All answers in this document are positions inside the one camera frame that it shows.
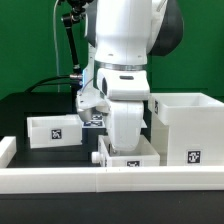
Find grey hanging cable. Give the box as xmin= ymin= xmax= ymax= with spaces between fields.
xmin=52 ymin=0 xmax=65 ymax=94

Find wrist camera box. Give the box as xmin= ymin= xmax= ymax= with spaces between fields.
xmin=97 ymin=68 xmax=150 ymax=101

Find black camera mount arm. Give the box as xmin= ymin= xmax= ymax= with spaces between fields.
xmin=59 ymin=0 xmax=94 ymax=91

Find white front fence bar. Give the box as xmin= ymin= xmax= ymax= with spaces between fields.
xmin=0 ymin=166 xmax=224 ymax=194

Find white marker tag plate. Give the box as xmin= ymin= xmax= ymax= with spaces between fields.
xmin=82 ymin=114 xmax=105 ymax=128

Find white fence bar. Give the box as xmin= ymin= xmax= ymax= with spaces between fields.
xmin=0 ymin=136 xmax=17 ymax=168
xmin=0 ymin=166 xmax=224 ymax=194

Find white drawer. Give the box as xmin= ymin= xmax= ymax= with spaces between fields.
xmin=91 ymin=135 xmax=160 ymax=167
xmin=27 ymin=115 xmax=82 ymax=149

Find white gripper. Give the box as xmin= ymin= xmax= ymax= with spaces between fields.
xmin=106 ymin=100 xmax=144 ymax=151

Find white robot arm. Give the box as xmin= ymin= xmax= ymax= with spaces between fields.
xmin=76 ymin=0 xmax=183 ymax=151

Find white drawer cabinet box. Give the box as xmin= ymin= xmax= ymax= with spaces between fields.
xmin=148 ymin=93 xmax=224 ymax=166

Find white front drawer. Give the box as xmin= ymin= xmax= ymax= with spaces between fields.
xmin=91 ymin=135 xmax=160 ymax=167

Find white left fence bar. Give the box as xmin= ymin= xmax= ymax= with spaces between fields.
xmin=0 ymin=136 xmax=17 ymax=168

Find black cable bundle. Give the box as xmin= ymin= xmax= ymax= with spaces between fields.
xmin=24 ymin=75 xmax=83 ymax=94

